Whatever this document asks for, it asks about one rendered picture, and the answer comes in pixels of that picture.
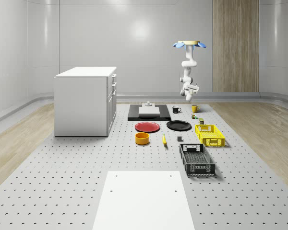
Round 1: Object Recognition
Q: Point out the black plate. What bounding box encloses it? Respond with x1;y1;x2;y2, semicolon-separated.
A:
166;120;192;131

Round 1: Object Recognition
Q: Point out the yellow basket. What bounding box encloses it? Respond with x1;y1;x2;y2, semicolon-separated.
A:
194;124;226;147

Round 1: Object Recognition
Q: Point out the white board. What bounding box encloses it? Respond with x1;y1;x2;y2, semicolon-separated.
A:
92;171;196;230

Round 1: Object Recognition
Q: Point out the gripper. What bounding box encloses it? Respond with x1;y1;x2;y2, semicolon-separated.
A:
185;83;200;102

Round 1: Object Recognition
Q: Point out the white cabinet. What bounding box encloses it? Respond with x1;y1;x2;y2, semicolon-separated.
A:
54;66;118;138

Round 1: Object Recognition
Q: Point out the yellow bowl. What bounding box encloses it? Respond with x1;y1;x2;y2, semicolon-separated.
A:
135;132;150;145

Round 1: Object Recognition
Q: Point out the dark grey basket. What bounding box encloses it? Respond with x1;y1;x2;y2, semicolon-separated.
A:
179;143;216;177

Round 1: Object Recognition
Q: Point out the red plate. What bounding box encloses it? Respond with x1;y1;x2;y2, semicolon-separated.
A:
134;121;161;133

